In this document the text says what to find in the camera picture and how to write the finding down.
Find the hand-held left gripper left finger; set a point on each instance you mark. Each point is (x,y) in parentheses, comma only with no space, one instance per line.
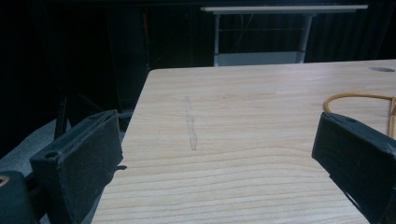
(77,161)

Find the black metal stand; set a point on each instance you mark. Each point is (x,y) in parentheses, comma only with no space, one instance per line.
(62,115)

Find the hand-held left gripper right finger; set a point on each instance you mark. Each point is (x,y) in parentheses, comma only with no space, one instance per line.
(358,158)

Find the white metal table frame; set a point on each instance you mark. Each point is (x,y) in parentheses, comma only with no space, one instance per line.
(264,18)

